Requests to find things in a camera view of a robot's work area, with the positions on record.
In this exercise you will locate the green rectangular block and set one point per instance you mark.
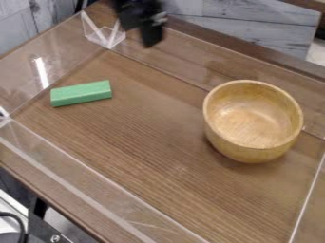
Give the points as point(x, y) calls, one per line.
point(80, 93)

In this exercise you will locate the brown wooden bowl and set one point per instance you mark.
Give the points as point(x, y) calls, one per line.
point(252, 120)

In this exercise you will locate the black metal base bracket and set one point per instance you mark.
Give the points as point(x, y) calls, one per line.
point(42, 233)

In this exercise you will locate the black table leg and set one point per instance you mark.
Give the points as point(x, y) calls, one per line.
point(38, 207)

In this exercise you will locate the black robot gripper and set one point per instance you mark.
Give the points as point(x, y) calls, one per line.
point(133, 11)

